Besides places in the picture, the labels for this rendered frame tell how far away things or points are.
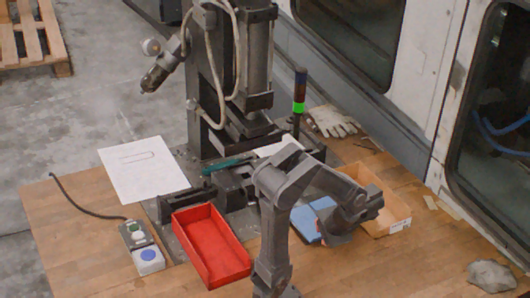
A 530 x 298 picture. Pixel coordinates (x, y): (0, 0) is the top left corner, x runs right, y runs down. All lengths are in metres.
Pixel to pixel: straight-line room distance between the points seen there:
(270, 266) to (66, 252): 0.59
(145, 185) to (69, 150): 1.80
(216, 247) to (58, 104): 2.56
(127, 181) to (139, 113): 2.01
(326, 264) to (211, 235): 0.33
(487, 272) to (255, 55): 0.82
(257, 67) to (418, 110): 0.71
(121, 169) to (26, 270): 1.15
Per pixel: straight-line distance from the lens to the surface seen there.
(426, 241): 1.80
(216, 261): 1.66
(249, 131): 1.64
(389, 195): 1.84
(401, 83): 2.14
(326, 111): 2.23
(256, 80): 1.59
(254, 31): 1.53
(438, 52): 1.97
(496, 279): 1.73
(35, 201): 1.92
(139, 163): 2.00
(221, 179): 1.78
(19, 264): 3.05
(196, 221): 1.77
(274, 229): 1.34
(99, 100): 4.09
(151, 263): 1.63
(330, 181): 1.37
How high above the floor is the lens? 2.10
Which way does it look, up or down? 36 degrees down
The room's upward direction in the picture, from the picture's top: 3 degrees clockwise
